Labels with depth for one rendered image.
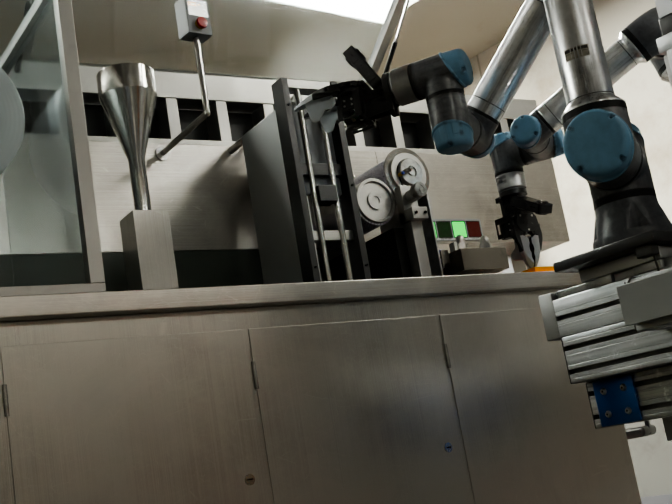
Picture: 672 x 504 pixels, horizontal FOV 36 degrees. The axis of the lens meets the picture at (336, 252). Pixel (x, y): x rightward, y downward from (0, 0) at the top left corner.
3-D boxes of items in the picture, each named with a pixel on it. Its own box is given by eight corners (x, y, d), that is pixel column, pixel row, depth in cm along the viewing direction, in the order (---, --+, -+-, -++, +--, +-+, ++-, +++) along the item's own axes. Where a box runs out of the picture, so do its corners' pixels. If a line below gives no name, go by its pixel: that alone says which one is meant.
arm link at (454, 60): (466, 81, 192) (457, 39, 194) (412, 98, 197) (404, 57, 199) (478, 92, 200) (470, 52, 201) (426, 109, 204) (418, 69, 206)
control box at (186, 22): (192, 29, 251) (186, -9, 253) (178, 40, 256) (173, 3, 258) (216, 33, 256) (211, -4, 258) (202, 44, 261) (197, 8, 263)
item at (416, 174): (425, 184, 275) (403, 185, 271) (421, 186, 277) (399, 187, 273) (419, 157, 277) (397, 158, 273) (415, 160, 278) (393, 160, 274)
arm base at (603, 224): (692, 237, 192) (680, 186, 194) (646, 235, 182) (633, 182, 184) (626, 258, 203) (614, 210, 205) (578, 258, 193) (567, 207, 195)
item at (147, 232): (140, 322, 228) (110, 83, 240) (118, 335, 240) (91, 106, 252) (198, 318, 236) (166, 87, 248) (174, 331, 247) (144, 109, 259)
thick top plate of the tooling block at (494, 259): (464, 270, 272) (460, 247, 273) (380, 304, 305) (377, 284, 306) (509, 268, 281) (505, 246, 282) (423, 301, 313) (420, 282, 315)
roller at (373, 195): (361, 222, 263) (353, 177, 265) (311, 249, 284) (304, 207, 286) (399, 221, 269) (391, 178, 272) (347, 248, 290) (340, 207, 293)
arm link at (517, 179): (530, 171, 265) (506, 170, 260) (533, 188, 264) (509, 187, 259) (510, 180, 271) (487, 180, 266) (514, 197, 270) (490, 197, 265)
